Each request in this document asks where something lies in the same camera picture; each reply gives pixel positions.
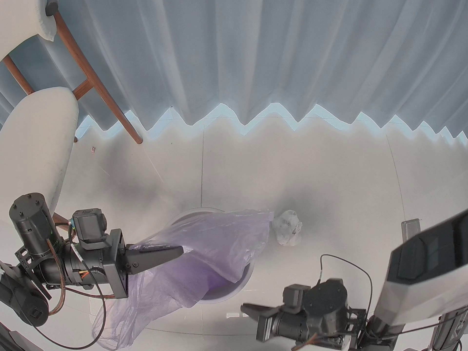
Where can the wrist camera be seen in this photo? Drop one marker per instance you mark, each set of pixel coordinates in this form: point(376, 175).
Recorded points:
point(294, 298)
point(87, 225)

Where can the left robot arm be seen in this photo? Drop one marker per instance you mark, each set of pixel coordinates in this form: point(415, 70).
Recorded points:
point(31, 218)

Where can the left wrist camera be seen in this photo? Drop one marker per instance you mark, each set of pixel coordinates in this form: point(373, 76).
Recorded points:
point(87, 225)

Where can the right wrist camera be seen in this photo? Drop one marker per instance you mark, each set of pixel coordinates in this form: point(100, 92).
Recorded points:
point(294, 298)

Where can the pale blue curtain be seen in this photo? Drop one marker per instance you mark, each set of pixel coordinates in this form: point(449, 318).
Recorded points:
point(256, 49)

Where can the white plastic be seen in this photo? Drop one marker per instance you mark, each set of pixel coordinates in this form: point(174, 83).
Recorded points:
point(287, 227)

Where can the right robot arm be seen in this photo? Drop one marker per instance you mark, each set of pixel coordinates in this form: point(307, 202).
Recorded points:
point(420, 269)

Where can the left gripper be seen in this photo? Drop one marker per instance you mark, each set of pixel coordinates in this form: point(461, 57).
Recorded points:
point(113, 269)

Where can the white trash bin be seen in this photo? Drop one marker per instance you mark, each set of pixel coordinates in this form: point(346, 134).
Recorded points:
point(193, 216)

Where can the purple plastic bag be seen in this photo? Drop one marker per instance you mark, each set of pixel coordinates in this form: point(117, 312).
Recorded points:
point(219, 240)

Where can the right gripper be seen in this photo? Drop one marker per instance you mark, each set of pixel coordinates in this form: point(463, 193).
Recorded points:
point(285, 329)

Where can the white cushioned wooden chair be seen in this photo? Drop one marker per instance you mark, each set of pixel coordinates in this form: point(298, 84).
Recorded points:
point(36, 141)

